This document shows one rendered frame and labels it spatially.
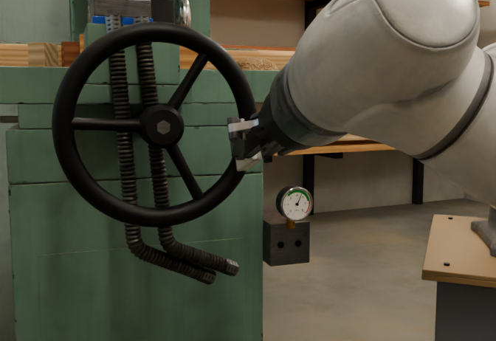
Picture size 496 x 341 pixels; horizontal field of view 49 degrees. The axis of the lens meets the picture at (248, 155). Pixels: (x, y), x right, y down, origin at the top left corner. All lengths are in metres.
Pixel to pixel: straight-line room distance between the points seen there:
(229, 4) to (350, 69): 3.32
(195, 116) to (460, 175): 0.60
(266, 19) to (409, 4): 3.43
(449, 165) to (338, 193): 3.66
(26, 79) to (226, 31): 2.80
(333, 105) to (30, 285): 0.69
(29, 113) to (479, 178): 0.70
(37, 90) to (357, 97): 0.64
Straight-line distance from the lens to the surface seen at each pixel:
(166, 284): 1.01
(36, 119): 0.94
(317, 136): 0.50
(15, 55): 1.10
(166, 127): 0.75
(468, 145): 0.44
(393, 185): 4.40
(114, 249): 0.98
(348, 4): 0.39
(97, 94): 0.85
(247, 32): 3.72
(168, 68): 0.86
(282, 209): 0.97
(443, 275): 0.80
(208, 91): 0.97
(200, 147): 0.97
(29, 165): 0.95
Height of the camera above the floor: 0.85
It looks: 6 degrees down
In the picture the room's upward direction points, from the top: straight up
